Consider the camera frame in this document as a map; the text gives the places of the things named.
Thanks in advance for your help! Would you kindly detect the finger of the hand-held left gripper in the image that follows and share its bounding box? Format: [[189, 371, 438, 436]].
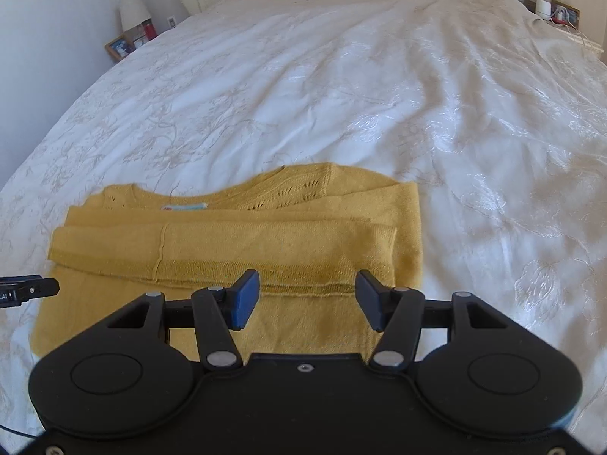
[[0, 275, 60, 302]]

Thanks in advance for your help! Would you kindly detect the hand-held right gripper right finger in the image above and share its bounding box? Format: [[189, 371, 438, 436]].
[[355, 269, 509, 373]]

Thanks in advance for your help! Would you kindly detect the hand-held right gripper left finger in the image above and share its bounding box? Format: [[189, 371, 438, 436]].
[[105, 269, 261, 371]]

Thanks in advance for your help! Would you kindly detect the yellow knit sweater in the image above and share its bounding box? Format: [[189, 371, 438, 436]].
[[29, 162, 424, 363]]

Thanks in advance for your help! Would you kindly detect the white embroidered bedspread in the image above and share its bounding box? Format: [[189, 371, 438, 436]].
[[0, 0, 607, 437]]

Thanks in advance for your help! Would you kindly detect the white table lamp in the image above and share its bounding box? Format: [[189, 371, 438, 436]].
[[118, 0, 151, 39]]

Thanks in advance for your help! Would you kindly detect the cream bedside table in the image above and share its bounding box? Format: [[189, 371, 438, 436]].
[[555, 21, 602, 61]]

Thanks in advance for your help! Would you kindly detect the black cable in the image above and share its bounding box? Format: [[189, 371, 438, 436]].
[[0, 423, 44, 438]]

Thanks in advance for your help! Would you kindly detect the wooden photo frame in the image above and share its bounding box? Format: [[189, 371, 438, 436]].
[[105, 34, 136, 63], [552, 5, 582, 30]]

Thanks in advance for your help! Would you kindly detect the white charging cable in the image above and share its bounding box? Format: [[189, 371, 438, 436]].
[[555, 7, 599, 50]]

